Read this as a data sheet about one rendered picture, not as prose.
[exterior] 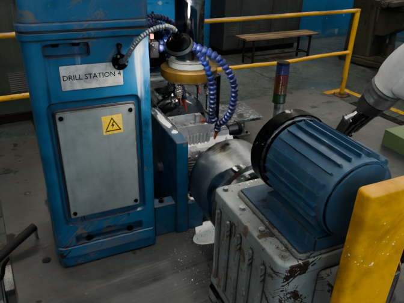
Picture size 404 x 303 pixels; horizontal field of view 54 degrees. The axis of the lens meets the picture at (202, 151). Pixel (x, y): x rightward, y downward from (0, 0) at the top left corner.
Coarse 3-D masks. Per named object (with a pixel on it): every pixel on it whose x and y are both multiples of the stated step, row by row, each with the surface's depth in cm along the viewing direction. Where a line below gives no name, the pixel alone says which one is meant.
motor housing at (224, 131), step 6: (210, 126) 140; (222, 126) 141; (210, 132) 137; (222, 132) 138; (228, 132) 139; (210, 138) 137; (216, 138) 138; (222, 138) 138; (192, 144) 134; (198, 144) 135; (204, 144) 135; (210, 144) 136; (204, 150) 133; (192, 162) 133
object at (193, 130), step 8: (176, 120) 139; (184, 120) 140; (192, 120) 141; (200, 120) 140; (184, 128) 130; (192, 128) 131; (200, 128) 132; (208, 128) 134; (184, 136) 131; (192, 136) 133; (200, 136) 134; (208, 136) 135
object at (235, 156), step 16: (224, 144) 115; (240, 144) 116; (208, 160) 113; (224, 160) 110; (240, 160) 107; (192, 176) 117; (208, 176) 110; (224, 176) 105; (240, 176) 104; (256, 176) 103; (192, 192) 118; (208, 192) 108; (208, 208) 108
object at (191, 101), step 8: (152, 88) 161; (160, 88) 159; (168, 88) 157; (152, 96) 157; (160, 96) 153; (168, 96) 152; (192, 96) 156; (152, 104) 153; (160, 104) 152; (168, 104) 153; (176, 104) 154; (192, 104) 157; (200, 104) 159; (168, 112) 154; (176, 112) 156; (184, 112) 157; (192, 112) 159; (200, 112) 161
